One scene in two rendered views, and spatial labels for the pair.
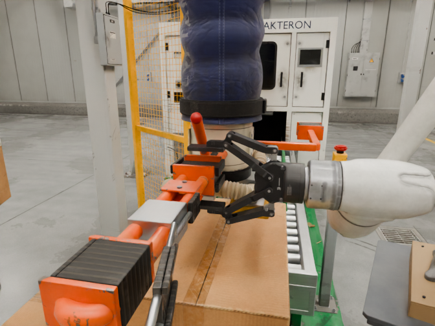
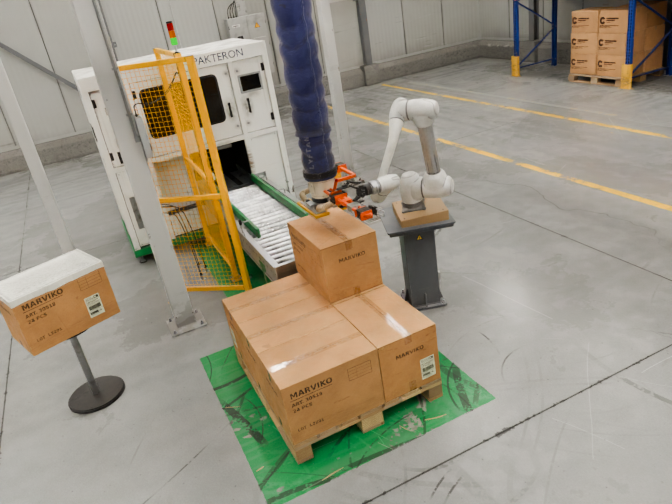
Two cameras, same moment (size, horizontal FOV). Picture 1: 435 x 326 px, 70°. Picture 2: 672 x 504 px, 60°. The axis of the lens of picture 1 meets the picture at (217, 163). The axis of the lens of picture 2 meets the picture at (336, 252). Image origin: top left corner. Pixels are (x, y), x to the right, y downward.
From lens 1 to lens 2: 3.11 m
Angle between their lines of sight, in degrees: 31
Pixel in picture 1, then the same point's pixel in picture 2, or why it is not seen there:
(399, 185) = (392, 180)
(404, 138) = (385, 165)
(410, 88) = (335, 85)
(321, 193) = (376, 189)
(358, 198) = (385, 187)
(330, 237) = not seen: hidden behind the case
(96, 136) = (149, 218)
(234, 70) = (330, 158)
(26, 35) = not seen: outside the picture
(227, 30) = (326, 146)
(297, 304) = not seen: hidden behind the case
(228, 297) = (355, 235)
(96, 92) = (142, 181)
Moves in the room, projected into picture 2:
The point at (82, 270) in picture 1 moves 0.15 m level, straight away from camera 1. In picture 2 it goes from (363, 210) to (340, 209)
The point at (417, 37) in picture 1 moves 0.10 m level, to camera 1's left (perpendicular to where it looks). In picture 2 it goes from (327, 39) to (320, 41)
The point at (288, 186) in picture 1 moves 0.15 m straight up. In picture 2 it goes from (368, 190) to (365, 167)
